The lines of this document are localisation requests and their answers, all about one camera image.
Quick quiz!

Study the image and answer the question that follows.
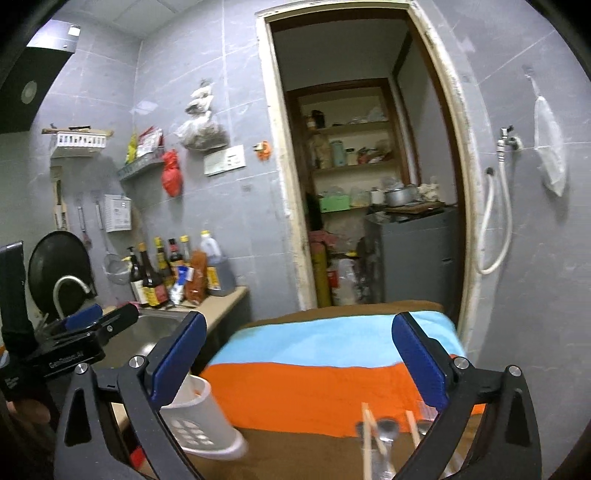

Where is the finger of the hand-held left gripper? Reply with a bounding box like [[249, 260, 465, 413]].
[[39, 303, 105, 335], [90, 302, 140, 344]]

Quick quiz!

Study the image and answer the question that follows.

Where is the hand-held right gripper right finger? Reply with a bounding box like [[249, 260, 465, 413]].
[[392, 311, 542, 480]]

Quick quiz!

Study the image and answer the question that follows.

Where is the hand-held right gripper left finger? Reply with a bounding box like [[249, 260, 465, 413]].
[[54, 311, 208, 480]]

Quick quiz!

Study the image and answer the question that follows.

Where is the white plastic utensil holder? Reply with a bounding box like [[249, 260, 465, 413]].
[[159, 374, 250, 462]]

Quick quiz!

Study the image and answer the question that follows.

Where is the wooden chopstick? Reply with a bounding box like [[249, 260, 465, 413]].
[[367, 408, 397, 478], [361, 403, 374, 480], [405, 411, 422, 449]]

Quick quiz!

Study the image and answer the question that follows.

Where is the metal spoon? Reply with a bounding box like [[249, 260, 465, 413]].
[[355, 418, 402, 480]]

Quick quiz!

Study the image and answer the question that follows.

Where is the person's left hand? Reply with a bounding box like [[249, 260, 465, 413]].
[[6, 398, 52, 426]]

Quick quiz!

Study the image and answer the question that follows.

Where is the steel sink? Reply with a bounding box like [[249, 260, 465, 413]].
[[95, 307, 195, 370]]

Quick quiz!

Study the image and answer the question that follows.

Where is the dark pump bottle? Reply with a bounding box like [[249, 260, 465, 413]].
[[127, 247, 145, 305]]

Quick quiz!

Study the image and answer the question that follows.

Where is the metal strainer ladle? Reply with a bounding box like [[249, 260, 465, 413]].
[[95, 191, 132, 284]]

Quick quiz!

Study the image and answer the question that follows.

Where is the black wok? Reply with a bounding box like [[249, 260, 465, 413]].
[[28, 231, 98, 319]]

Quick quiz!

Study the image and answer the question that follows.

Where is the tall yellow cap bottle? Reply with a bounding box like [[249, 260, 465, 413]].
[[154, 237, 176, 296]]

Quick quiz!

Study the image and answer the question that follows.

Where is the blue white packet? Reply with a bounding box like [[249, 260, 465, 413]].
[[168, 265, 195, 305]]

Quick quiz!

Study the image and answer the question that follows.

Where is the orange seasoning packet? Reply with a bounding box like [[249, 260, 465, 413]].
[[185, 249, 208, 305]]

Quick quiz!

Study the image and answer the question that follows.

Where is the dark bottle black cap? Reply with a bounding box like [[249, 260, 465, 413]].
[[167, 237, 185, 278]]

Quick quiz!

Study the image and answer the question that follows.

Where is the hanging metal spatula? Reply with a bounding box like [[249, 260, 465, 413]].
[[76, 194, 93, 247]]

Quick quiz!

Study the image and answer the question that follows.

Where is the blue orange brown striped cloth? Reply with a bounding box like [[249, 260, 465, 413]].
[[187, 299, 485, 480]]

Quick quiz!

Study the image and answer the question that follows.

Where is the grey cabinet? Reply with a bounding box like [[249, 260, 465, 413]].
[[365, 207, 462, 305]]

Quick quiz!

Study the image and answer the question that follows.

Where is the white plastic jug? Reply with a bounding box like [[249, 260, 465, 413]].
[[330, 258, 365, 305]]

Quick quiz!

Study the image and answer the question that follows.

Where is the hanging wooden utensil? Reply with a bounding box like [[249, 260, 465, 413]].
[[51, 166, 70, 232]]

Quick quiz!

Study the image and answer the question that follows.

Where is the yellow cylinder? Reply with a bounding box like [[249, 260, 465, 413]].
[[310, 242, 331, 308]]

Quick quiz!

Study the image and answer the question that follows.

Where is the red plastic bag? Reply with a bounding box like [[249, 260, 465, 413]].
[[161, 148, 183, 198]]

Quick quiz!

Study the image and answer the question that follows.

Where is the wooden board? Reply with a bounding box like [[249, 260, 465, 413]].
[[385, 202, 446, 214]]

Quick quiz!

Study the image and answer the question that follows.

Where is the pink cloth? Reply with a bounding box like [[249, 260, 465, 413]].
[[308, 231, 342, 252]]

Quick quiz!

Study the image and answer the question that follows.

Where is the aluminium pot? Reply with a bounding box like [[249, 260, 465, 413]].
[[384, 185, 419, 208]]

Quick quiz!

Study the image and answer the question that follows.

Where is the white rag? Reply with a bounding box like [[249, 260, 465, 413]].
[[418, 178, 446, 201]]

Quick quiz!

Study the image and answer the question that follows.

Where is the white plastic basket rack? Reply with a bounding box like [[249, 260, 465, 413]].
[[48, 129, 114, 158]]

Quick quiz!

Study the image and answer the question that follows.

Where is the green box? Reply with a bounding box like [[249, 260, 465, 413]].
[[320, 195, 352, 213]]

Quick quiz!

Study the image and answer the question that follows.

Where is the red white packet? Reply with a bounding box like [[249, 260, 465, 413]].
[[137, 127, 164, 158]]

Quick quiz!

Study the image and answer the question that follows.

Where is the clear bag of dried goods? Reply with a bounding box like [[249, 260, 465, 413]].
[[175, 111, 230, 151]]

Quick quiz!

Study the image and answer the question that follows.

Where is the black range hood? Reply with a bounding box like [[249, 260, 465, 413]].
[[0, 32, 77, 134]]

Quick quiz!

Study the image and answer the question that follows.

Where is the hanging white garlic bag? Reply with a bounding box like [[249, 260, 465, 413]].
[[185, 79, 215, 116]]

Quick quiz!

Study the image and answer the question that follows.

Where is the wooden shelf unit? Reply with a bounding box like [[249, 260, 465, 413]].
[[286, 78, 416, 217]]

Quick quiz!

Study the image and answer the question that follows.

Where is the hanging clear plastic bag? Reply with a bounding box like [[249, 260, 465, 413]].
[[524, 67, 568, 197]]

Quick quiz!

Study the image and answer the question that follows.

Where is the white wall box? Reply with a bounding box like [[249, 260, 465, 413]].
[[104, 194, 133, 233]]

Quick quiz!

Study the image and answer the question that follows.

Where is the metal wall shelf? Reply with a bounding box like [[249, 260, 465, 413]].
[[116, 147, 166, 182]]

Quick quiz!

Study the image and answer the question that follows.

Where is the white hose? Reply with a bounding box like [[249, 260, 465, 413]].
[[478, 143, 514, 276]]

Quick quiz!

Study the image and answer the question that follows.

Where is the cream door frame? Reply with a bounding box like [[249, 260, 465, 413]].
[[256, 0, 483, 352]]

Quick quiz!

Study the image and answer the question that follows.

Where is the white wall socket panel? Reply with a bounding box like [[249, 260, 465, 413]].
[[204, 144, 246, 177]]

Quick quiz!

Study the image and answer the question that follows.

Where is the metal wall tap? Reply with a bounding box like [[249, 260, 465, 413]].
[[496, 124, 525, 153]]

